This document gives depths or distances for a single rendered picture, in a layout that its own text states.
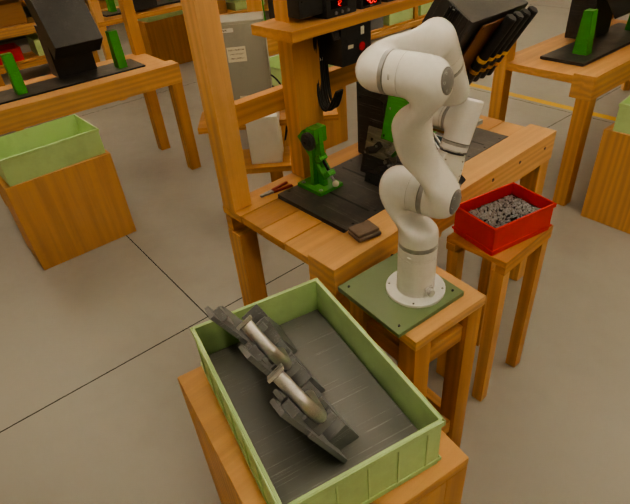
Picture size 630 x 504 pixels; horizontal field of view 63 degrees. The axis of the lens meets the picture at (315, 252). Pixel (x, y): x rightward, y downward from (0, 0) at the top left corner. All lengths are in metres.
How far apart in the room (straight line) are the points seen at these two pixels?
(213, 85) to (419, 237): 0.93
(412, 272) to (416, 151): 0.43
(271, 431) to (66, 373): 1.81
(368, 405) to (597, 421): 1.42
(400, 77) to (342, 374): 0.80
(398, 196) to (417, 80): 0.40
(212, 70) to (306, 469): 1.34
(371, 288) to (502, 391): 1.09
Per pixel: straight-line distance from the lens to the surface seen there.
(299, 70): 2.17
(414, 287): 1.62
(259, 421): 1.40
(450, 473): 1.39
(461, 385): 1.99
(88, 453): 2.62
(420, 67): 1.16
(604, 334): 3.01
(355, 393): 1.42
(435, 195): 1.38
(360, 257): 1.80
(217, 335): 1.56
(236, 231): 2.25
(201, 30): 1.90
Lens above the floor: 1.97
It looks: 36 degrees down
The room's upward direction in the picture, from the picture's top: 5 degrees counter-clockwise
